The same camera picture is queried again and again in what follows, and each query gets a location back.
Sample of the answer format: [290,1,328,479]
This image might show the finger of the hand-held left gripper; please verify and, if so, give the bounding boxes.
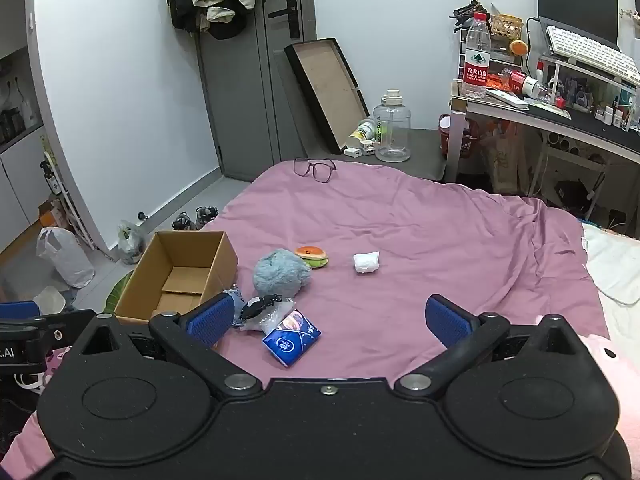
[0,301,47,332]

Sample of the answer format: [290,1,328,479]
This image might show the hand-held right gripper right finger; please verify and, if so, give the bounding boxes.
[394,295,598,401]

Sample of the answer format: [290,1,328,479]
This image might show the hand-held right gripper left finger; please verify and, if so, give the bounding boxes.
[72,292,263,401]

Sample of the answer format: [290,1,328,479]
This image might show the black item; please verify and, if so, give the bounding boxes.
[232,294,297,334]

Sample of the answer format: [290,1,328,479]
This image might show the cardboard box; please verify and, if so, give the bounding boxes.
[114,231,239,325]

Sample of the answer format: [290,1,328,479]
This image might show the blue snack packet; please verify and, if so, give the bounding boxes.
[261,309,322,368]

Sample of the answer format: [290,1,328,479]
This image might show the grey cloth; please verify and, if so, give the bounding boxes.
[252,249,312,297]

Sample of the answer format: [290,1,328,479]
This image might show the white plastic bag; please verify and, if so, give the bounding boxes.
[353,251,381,276]
[36,226,96,289]

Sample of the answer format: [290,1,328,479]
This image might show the burger squishy toy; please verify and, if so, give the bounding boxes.
[295,245,330,270]

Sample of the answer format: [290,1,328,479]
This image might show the pink blanket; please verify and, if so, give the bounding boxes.
[0,160,612,480]

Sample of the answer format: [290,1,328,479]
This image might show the green leaf rug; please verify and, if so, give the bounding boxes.
[102,270,136,317]

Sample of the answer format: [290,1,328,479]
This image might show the orange printed carton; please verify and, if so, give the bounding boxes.
[37,200,67,229]

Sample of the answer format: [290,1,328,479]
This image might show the clear bag with contents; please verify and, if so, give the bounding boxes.
[116,220,149,265]

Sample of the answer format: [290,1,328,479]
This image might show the white cabinet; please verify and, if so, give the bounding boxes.
[0,45,47,257]

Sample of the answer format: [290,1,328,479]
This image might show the beige shopping bag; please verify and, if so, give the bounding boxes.
[482,122,532,194]

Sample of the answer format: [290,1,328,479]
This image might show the white bed sheet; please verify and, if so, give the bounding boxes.
[582,222,640,361]

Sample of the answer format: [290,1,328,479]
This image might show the pink plush pillow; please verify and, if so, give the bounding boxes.
[535,314,640,443]

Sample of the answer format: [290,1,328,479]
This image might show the red basket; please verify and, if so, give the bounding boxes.
[439,114,474,160]

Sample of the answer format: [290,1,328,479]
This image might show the purple-framed glasses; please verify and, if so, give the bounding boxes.
[293,157,338,181]

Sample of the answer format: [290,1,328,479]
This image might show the clear water jug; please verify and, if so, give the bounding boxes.
[372,89,412,163]

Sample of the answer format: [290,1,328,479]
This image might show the white bottle with green label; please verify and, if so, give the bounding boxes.
[347,119,377,149]

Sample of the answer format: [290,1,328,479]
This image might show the grey door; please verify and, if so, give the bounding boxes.
[195,0,317,184]

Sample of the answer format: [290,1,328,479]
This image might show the white power strip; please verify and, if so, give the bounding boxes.
[485,87,530,110]

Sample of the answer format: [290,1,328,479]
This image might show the lying red-label bottle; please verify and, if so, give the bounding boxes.
[500,67,552,101]

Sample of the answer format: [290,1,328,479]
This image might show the black framed tray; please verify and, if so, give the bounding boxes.
[284,37,371,155]

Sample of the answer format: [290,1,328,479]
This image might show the red-label water bottle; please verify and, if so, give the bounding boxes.
[460,11,491,100]

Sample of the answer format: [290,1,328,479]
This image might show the clear drawer organizer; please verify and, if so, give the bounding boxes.
[457,30,524,82]

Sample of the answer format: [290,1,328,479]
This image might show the wicker basket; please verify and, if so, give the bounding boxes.
[489,14,524,40]

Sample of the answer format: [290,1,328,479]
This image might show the white keyboard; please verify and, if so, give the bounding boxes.
[545,25,640,87]

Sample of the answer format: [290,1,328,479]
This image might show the hanging dark jacket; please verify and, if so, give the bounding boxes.
[166,0,252,41]

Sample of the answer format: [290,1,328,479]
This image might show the black monitor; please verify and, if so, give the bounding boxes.
[536,0,621,54]

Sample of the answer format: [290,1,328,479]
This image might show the white wire rack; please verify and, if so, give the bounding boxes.
[40,135,97,252]

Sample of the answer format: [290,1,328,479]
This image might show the white cable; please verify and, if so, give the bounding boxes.
[591,280,640,307]

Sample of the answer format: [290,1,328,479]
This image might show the black door handle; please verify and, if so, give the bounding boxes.
[267,0,301,40]

